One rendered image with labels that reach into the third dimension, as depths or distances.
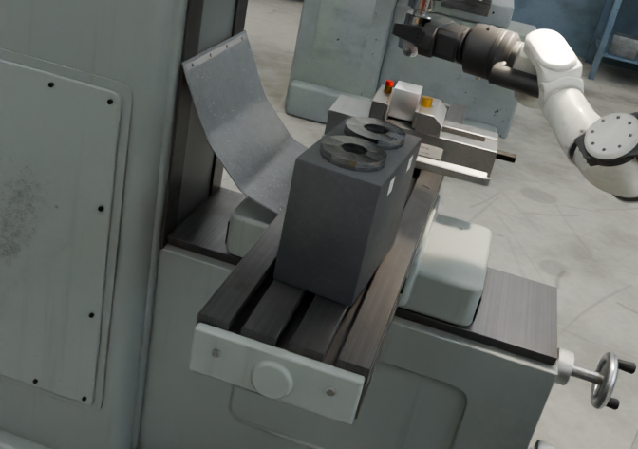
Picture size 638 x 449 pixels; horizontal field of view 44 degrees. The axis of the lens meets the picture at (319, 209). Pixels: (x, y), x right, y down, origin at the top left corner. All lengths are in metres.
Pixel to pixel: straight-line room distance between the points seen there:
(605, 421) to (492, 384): 1.28
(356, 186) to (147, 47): 0.54
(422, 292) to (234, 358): 0.54
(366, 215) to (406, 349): 0.55
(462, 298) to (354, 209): 0.49
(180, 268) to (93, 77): 0.41
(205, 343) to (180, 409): 0.77
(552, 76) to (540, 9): 6.70
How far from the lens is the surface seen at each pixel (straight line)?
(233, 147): 1.49
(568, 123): 1.24
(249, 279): 1.09
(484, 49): 1.36
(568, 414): 2.73
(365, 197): 1.00
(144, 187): 1.49
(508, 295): 1.64
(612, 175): 1.18
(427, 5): 1.41
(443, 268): 1.47
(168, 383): 1.75
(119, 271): 1.58
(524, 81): 1.32
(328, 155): 1.02
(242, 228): 1.49
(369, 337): 1.03
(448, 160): 1.59
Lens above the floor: 1.54
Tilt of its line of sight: 26 degrees down
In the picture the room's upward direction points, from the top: 12 degrees clockwise
